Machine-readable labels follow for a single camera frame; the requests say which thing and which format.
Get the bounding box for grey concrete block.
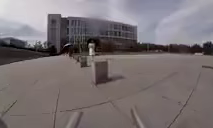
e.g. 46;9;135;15
92;59;110;85
79;55;90;69

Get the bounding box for large glass-fronted building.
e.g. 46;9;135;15
46;13;139;54

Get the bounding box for grey concrete slab pavement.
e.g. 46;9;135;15
0;53;213;128

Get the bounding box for robot's own part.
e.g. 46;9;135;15
130;106;147;128
64;111;84;128

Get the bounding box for row of trees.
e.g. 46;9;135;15
137;41;213;56

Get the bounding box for low building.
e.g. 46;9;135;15
0;37;28;49

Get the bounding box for dark stepped wall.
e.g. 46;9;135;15
0;46;52;67

